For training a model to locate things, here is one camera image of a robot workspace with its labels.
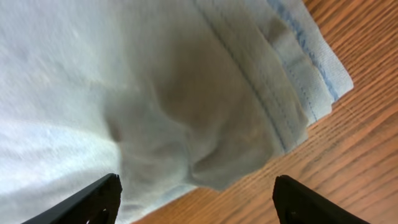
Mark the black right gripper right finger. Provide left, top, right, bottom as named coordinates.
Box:
left=272, top=175, right=369, bottom=224

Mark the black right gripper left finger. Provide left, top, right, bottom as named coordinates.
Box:
left=23, top=173, right=123, bottom=224

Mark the light blue printed t-shirt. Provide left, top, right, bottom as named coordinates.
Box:
left=1, top=0, right=353, bottom=223

